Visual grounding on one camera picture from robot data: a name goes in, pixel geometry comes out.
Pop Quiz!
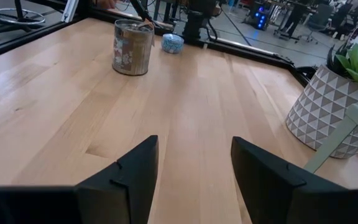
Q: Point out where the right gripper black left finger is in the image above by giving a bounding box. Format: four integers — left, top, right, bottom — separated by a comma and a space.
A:
75, 135, 160, 224

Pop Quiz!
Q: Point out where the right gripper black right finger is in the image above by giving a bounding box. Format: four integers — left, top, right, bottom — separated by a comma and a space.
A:
231, 136, 347, 224

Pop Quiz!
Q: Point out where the metal candle can floral label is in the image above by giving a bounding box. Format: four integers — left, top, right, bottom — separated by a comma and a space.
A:
112, 19, 155, 77

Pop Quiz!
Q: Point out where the blue candle tin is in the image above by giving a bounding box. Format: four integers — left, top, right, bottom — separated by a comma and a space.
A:
160, 33, 185, 54

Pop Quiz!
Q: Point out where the succulent in white patterned pot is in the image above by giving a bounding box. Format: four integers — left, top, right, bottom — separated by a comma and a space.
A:
285, 29, 358, 159

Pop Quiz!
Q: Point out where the black computer tower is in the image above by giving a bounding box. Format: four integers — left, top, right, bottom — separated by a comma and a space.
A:
252, 4, 269, 31

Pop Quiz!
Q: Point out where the person's hand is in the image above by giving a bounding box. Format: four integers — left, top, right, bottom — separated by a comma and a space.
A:
96, 0, 117, 10

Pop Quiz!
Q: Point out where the black office chair base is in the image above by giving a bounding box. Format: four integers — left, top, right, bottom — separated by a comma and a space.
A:
0, 0, 47, 52

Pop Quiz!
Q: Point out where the silver metal bracket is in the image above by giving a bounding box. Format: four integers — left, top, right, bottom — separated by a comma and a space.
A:
60, 0, 80, 24

